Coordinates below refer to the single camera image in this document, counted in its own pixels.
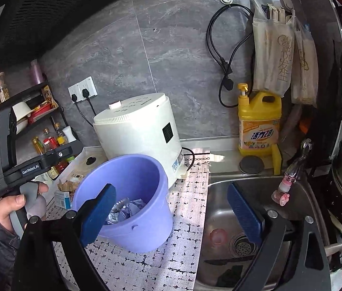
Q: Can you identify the red bowl on shelf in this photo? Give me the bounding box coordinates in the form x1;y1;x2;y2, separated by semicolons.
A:
28;101;51;124

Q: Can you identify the dark soy sauce bottle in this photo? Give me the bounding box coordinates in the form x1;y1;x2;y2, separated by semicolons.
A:
32;137;45;154

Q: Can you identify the white air fryer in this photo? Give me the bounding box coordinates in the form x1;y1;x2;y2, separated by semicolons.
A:
93;93;187;186

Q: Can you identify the black kitchen shelf rack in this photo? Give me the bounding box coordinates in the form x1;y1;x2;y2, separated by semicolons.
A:
0;81;68;137

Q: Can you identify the gold capped clear bottle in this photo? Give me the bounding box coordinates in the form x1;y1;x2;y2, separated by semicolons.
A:
43;128;54;141

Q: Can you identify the brown paper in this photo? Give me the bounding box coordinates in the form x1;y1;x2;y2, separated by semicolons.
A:
58;179;79;193

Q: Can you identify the stainless steel sink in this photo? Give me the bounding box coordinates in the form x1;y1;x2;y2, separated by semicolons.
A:
194;175;331;290

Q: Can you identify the black induction base power cord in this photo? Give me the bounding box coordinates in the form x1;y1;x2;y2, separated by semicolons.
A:
81;88;97;118

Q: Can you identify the white wall socket panel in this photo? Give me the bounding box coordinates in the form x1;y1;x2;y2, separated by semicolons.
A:
68;76;98;102

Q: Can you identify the yellow sponge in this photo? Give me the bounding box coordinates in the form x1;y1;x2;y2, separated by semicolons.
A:
272;144;282;175

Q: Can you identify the hanging black power cable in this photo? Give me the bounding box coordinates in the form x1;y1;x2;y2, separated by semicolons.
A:
206;3;255;109

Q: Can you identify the yellow capped green label bottle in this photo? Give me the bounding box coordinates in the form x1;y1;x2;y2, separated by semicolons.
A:
54;122;67;146

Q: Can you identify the white bowl on shelf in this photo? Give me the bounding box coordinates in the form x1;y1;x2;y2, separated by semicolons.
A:
12;102;32;121

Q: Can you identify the round metal sink plug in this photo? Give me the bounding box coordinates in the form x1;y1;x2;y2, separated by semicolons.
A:
239;156;264;175

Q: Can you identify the patterned white counter mat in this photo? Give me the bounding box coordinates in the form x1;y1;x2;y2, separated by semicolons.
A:
45;148;211;291

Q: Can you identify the cream induction base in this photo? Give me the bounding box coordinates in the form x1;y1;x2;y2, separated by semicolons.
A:
57;146;108;184

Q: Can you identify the person's left hand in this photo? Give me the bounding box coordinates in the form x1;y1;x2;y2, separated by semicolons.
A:
0;194;26;233

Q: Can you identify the black air fryer power cord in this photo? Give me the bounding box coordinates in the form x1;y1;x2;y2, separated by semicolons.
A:
71;93;95;128

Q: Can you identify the foil ball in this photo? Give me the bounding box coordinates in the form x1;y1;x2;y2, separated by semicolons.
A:
104;198;146;225

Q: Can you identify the white top oil dispenser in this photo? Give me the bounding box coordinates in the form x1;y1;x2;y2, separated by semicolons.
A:
62;126;77;143

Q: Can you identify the chrome faucet with pink filter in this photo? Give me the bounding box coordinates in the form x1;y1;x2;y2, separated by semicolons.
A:
271;138;312;206

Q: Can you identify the small beige hanging bag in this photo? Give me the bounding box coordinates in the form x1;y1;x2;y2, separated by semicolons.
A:
291;18;318;107

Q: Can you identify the purple plastic bucket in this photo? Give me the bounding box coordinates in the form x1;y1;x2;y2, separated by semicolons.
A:
73;154;173;253

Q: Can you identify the red capped oil bottle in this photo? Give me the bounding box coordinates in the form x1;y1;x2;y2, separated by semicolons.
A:
43;138;58;152

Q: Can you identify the blue white medicine box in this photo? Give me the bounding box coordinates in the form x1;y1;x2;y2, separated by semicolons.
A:
54;191;72;210

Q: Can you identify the yellow dish soap bottle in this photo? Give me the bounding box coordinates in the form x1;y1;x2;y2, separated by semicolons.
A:
238;83;282;157

